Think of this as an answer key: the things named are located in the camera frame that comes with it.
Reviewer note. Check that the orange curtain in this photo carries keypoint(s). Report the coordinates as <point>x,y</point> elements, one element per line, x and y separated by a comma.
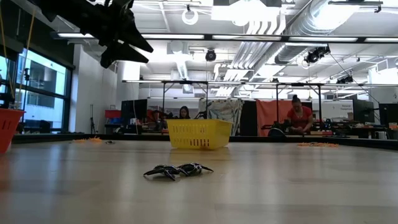
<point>267,115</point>

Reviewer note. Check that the thin black tripod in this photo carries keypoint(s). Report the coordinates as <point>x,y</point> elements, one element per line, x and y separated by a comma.
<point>92,124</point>

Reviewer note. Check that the black round ceiling camera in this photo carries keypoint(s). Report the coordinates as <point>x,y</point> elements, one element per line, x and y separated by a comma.
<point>211,55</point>

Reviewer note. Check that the black monitor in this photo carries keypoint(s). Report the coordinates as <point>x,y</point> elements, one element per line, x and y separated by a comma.
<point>133,110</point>
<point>363,112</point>
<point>388,115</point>

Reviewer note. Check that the patterned white cloth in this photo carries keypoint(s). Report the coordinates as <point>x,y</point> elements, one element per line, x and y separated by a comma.
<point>224,110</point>

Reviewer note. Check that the orange toy spider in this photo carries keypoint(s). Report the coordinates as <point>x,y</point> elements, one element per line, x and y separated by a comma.
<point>95,140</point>
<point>80,141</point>
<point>306,144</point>
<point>325,145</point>

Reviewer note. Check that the red plastic basket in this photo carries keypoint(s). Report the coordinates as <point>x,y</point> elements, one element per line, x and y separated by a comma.
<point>9,130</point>

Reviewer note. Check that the black aluminium table frame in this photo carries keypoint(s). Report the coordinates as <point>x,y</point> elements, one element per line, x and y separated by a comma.
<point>264,139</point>

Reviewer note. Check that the yellow plastic basket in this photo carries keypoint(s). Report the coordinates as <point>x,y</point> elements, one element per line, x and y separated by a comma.
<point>199,133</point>

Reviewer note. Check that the red box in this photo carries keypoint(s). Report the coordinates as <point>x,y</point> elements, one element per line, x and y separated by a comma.
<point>112,114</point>

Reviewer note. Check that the black distant robot arm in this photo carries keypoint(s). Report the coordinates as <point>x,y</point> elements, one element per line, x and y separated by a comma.
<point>276,129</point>

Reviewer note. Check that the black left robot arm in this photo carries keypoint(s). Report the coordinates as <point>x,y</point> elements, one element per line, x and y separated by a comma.
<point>62,9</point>

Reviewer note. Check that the white light strip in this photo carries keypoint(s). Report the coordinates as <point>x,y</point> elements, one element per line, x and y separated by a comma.
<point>76,35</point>
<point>172,36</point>
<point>245,37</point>
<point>326,39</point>
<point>381,40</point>

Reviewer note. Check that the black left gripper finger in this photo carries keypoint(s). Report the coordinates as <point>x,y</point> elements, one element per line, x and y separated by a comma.
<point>121,54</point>
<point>136,39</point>

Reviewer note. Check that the black curtain panel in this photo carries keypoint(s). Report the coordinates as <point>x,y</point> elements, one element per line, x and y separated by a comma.
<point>250,118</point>

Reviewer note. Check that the black gantry frame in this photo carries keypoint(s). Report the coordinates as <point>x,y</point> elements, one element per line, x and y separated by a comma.
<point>185,82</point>
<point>298,84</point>

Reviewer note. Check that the black toy spider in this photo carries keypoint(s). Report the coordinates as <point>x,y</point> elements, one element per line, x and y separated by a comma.
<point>194,168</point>
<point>166,170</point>
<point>109,142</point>

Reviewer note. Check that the cluttered distant workbench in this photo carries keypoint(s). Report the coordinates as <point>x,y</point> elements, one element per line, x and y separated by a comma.
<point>357,132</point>

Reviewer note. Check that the white wall sign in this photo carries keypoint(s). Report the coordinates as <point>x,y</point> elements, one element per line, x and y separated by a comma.
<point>337,109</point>

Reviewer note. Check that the large window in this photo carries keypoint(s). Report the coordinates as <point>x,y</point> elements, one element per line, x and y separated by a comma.
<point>40,81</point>

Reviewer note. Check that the black ceiling spotlight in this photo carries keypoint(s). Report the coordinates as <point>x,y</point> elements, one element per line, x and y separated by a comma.
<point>314,56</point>
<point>345,79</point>

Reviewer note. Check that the person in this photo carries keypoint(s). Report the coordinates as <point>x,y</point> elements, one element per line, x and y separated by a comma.
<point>184,112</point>
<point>300,116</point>

